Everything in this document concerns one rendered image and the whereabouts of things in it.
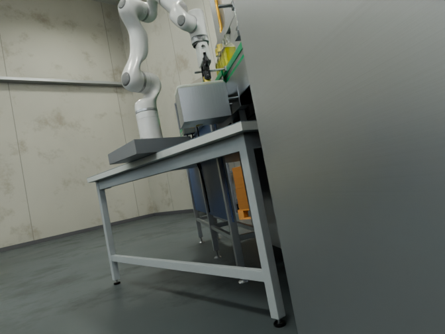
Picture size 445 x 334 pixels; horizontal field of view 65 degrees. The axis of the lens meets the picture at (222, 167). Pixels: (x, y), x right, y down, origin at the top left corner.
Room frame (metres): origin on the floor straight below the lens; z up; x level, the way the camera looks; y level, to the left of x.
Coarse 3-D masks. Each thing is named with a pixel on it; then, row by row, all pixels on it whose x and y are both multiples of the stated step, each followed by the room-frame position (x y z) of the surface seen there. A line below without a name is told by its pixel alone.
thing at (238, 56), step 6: (240, 42) 1.50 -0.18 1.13; (240, 48) 1.51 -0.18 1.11; (234, 54) 1.61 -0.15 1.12; (240, 54) 1.54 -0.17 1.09; (234, 60) 1.63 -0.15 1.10; (240, 60) 1.54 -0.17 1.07; (228, 66) 1.74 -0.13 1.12; (234, 66) 1.66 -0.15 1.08; (228, 72) 1.77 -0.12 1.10; (228, 78) 1.78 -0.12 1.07
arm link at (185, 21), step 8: (160, 0) 1.71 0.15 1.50; (168, 0) 1.67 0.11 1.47; (176, 0) 1.66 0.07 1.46; (168, 8) 1.68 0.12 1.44; (176, 8) 1.57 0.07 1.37; (184, 8) 1.67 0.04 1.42; (176, 16) 1.56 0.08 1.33; (184, 16) 1.54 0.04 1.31; (192, 16) 1.57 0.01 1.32; (176, 24) 1.58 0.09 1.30; (184, 24) 1.55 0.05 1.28; (192, 24) 1.56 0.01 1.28
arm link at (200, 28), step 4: (188, 12) 1.61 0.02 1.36; (192, 12) 1.60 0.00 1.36; (196, 12) 1.60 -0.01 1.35; (200, 12) 1.61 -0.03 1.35; (196, 16) 1.60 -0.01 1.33; (200, 16) 1.61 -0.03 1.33; (204, 16) 1.64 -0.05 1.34; (196, 20) 1.58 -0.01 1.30; (200, 20) 1.60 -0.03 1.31; (204, 20) 1.62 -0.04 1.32; (196, 24) 1.58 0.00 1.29; (200, 24) 1.60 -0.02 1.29; (204, 24) 1.62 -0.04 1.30; (196, 28) 1.59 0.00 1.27; (200, 28) 1.60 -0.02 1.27; (204, 28) 1.61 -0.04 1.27; (192, 32) 1.61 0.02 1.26; (196, 32) 1.60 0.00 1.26; (200, 32) 1.60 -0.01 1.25; (204, 32) 1.61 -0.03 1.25; (192, 36) 1.61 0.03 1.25
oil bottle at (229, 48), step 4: (224, 44) 1.80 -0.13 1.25; (228, 44) 1.79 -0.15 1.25; (232, 44) 1.80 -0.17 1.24; (224, 48) 1.80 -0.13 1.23; (228, 48) 1.79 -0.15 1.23; (232, 48) 1.80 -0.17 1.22; (224, 52) 1.82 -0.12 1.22; (228, 52) 1.79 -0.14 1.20; (232, 52) 1.80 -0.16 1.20; (224, 56) 1.83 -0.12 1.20; (228, 56) 1.79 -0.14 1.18; (228, 60) 1.79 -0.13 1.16
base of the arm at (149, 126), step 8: (144, 112) 1.83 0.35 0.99; (152, 112) 1.84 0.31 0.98; (136, 120) 1.87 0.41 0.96; (144, 120) 1.82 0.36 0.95; (152, 120) 1.83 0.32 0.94; (144, 128) 1.82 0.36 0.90; (152, 128) 1.83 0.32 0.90; (160, 128) 1.87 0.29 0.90; (144, 136) 1.83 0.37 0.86; (152, 136) 1.82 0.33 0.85; (160, 136) 1.86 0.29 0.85
